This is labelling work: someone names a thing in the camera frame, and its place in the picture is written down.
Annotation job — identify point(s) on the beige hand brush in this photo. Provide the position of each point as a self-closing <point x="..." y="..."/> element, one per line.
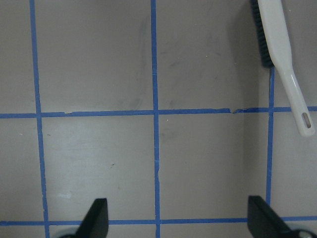
<point x="275" y="51"/>

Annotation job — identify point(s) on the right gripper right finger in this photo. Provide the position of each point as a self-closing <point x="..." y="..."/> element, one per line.
<point x="263" y="222"/>

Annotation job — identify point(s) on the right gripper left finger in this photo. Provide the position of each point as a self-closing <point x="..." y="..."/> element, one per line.
<point x="95" y="223"/>

